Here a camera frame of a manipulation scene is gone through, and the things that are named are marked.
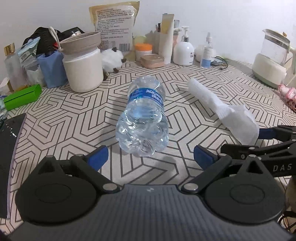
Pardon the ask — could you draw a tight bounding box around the orange lid cream jar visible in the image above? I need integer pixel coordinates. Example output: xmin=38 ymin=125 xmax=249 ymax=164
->
xmin=134 ymin=43 xmax=152 ymax=61

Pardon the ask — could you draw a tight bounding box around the beige gloved right hand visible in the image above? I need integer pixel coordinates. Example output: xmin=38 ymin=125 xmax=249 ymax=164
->
xmin=285 ymin=175 xmax=296 ymax=212

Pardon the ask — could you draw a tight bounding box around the white pump lotion bottle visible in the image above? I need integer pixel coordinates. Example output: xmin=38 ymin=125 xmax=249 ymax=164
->
xmin=173 ymin=26 xmax=195 ymax=66

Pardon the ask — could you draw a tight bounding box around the beige printed food pouch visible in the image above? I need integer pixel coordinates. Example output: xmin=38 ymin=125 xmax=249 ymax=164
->
xmin=89 ymin=1 xmax=140 ymax=53

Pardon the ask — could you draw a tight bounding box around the upright empty plastic bottle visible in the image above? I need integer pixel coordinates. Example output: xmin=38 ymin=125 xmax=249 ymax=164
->
xmin=0 ymin=96 xmax=8 ymax=126

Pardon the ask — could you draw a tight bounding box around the black bag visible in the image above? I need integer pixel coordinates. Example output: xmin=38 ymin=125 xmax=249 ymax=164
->
xmin=23 ymin=27 xmax=84 ymax=55

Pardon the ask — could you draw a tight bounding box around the black induction cooktop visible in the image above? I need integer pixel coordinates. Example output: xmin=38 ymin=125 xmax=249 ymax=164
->
xmin=0 ymin=113 xmax=26 ymax=218

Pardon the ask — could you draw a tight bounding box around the white paper towel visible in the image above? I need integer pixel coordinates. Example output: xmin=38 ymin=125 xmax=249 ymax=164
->
xmin=188 ymin=78 xmax=259 ymax=146

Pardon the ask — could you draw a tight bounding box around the white jar with beige lid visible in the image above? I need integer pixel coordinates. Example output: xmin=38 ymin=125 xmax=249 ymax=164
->
xmin=59 ymin=32 xmax=104 ymax=93

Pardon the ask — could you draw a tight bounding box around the glass electric kettle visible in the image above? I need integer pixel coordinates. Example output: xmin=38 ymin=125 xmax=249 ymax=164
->
xmin=252 ymin=29 xmax=295 ymax=88

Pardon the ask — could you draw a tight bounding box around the gold cap clear bottle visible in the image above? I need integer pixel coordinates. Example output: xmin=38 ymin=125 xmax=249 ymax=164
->
xmin=4 ymin=43 xmax=27 ymax=92

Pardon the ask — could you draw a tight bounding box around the clear spray bottle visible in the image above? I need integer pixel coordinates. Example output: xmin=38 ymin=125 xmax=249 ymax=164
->
xmin=200 ymin=32 xmax=213 ymax=68

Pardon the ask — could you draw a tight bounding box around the pink patterned cloth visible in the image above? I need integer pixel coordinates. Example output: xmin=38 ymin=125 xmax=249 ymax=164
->
xmin=278 ymin=84 xmax=296 ymax=112

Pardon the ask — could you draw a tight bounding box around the pink rectangular compact case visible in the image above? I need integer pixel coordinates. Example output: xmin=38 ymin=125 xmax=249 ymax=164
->
xmin=140 ymin=54 xmax=165 ymax=68

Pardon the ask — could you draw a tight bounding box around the clear plastic water bottle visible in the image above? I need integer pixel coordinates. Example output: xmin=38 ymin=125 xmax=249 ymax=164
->
xmin=115 ymin=76 xmax=169 ymax=157

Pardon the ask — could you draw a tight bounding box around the pink pen holder cup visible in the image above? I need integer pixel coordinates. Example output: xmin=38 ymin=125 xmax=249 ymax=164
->
xmin=153 ymin=22 xmax=182 ymax=54

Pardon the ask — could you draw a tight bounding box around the white cosmetic tube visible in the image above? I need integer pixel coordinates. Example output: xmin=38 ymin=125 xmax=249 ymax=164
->
xmin=159 ymin=14 xmax=174 ymax=64

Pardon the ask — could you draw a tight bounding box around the white fluffy sheep toy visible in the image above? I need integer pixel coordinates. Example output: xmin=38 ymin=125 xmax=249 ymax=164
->
xmin=101 ymin=47 xmax=126 ymax=73

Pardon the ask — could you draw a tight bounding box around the green round lid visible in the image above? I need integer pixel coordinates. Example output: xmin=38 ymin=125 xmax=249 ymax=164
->
xmin=133 ymin=36 xmax=147 ymax=45

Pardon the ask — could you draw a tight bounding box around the green rectangular box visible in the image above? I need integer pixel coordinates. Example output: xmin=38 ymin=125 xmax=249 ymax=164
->
xmin=4 ymin=84 xmax=42 ymax=110

